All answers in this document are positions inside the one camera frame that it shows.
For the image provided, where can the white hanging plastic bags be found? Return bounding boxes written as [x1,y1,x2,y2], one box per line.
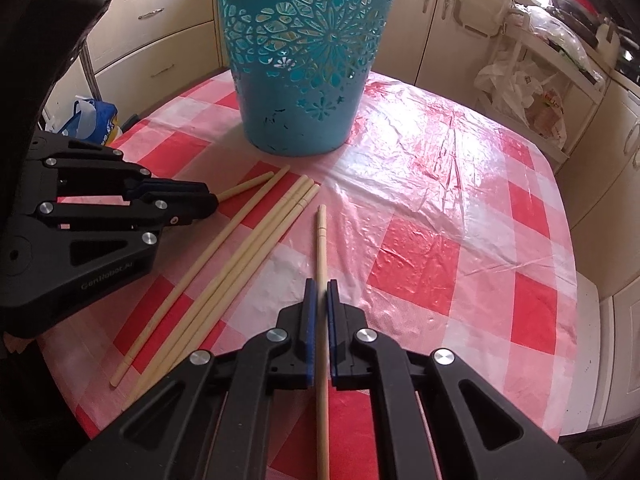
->
[474,55,568,148]

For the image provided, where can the bundle of three chopsticks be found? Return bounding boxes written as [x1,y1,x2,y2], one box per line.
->
[122,175,315,407]

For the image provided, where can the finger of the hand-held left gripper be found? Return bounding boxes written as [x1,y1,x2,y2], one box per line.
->
[37,193,220,247]
[32,135,212,197]

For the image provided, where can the cream base cabinets with doors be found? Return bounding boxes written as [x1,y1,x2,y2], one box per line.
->
[390,0,506,96]

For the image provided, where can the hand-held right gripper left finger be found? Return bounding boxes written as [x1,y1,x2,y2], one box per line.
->
[57,277,318,480]

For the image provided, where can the white kitchen trolley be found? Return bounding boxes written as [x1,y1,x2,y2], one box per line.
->
[500,20,608,163]

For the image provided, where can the cream panelled door cabinet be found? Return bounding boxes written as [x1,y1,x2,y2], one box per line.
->
[550,75,640,261]

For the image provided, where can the clear plastic bags of vegetables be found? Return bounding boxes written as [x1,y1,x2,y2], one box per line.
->
[525,5,598,73]

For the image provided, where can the white hanging bin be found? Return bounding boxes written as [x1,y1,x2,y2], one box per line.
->
[452,0,516,38]

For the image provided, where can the chrome mop pole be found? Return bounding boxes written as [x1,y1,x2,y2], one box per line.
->
[75,25,103,103]

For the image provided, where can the blue shopping bag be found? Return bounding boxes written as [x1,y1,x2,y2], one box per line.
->
[60,97,123,147]

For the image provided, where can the cream flat drawer cabinet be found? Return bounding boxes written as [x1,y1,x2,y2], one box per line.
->
[85,0,223,126]

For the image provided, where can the white plastic jug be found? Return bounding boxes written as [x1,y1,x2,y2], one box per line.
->
[597,17,619,68]

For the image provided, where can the red white checkered plastic tablecloth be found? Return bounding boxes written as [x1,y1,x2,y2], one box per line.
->
[35,67,581,480]

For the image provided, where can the cream panelled drawer cabinet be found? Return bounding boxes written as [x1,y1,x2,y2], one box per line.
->
[602,290,640,428]

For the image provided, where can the teal perforated plastic basket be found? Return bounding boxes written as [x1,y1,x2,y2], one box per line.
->
[210,0,405,157]

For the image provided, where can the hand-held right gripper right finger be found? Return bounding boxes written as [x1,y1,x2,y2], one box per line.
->
[327,280,588,480]

